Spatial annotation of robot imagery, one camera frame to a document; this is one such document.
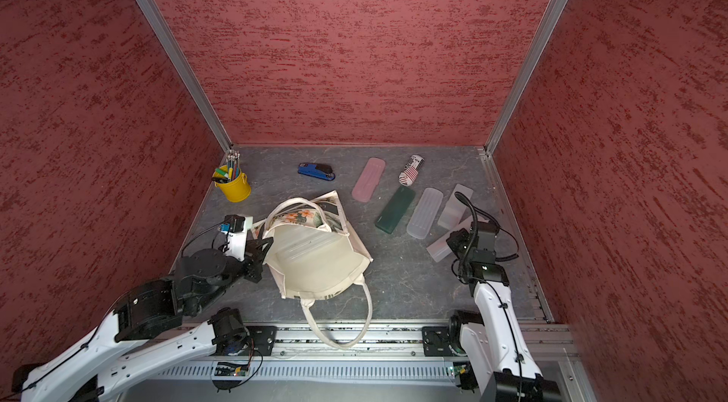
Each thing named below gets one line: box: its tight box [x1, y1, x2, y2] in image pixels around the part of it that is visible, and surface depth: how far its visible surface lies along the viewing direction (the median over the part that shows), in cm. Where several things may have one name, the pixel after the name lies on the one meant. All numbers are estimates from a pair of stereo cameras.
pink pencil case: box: [351, 157, 386, 203], surface depth 112 cm
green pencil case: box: [375, 185, 417, 235], surface depth 105 cm
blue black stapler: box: [296, 162, 337, 182], surface depth 112 cm
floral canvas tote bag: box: [251, 191, 373, 349], surface depth 78 cm
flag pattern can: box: [398, 154, 426, 187], surface depth 112 cm
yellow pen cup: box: [211, 149, 252, 204], surface depth 100 cm
